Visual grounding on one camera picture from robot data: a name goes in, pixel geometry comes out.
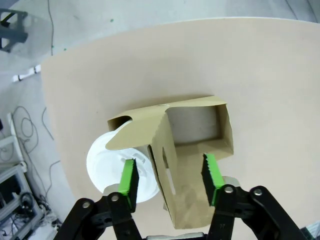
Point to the clear floor mat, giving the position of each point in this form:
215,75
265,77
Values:
37,32

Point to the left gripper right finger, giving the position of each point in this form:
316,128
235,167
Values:
213,180

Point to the brown cardboard drink carrier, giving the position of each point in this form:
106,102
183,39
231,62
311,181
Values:
185,200

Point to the aluminium frame rack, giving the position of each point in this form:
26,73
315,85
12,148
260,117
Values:
10,175

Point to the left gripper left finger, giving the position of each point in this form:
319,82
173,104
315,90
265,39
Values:
128,180

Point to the dark chair base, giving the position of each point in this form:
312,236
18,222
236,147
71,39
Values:
12,32

